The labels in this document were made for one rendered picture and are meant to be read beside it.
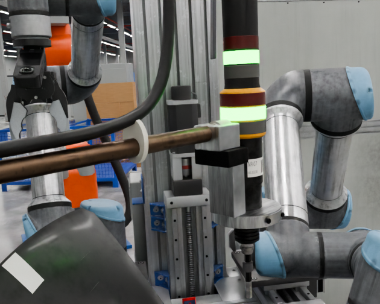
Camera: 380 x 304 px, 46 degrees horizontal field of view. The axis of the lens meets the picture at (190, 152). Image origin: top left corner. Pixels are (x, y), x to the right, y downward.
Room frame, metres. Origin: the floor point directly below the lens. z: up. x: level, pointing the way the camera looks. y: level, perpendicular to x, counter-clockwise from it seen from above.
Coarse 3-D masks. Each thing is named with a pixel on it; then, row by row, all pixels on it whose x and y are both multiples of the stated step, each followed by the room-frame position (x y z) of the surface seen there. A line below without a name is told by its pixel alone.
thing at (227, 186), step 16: (224, 128) 0.38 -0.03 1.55; (208, 144) 0.39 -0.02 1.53; (224, 144) 0.38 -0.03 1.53; (208, 160) 0.39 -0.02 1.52; (224, 160) 0.38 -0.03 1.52; (240, 160) 0.39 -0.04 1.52; (224, 176) 0.40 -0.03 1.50; (240, 176) 0.40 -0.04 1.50; (224, 192) 0.40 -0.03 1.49; (240, 192) 0.40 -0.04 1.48; (224, 208) 0.40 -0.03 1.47; (240, 208) 0.40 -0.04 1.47; (272, 208) 0.42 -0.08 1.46; (224, 224) 0.40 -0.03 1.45; (240, 224) 0.40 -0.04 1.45; (256, 224) 0.39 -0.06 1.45; (272, 224) 0.40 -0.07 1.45
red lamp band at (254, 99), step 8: (224, 96) 0.42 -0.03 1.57; (232, 96) 0.41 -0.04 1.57; (240, 96) 0.41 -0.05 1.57; (248, 96) 0.41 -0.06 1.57; (256, 96) 0.41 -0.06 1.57; (264, 96) 0.42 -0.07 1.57; (224, 104) 0.42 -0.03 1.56; (232, 104) 0.41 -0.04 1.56; (240, 104) 0.41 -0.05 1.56; (248, 104) 0.41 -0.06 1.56; (256, 104) 0.41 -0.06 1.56
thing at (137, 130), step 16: (160, 64) 0.35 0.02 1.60; (160, 80) 0.35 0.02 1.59; (160, 96) 0.35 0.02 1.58; (144, 112) 0.33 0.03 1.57; (80, 128) 0.30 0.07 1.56; (96, 128) 0.30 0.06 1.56; (112, 128) 0.31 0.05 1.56; (128, 128) 0.33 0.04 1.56; (144, 128) 0.32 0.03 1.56; (0, 144) 0.26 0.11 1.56; (16, 144) 0.26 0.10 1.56; (32, 144) 0.27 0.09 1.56; (48, 144) 0.28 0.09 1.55; (64, 144) 0.28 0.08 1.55; (144, 144) 0.32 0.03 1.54
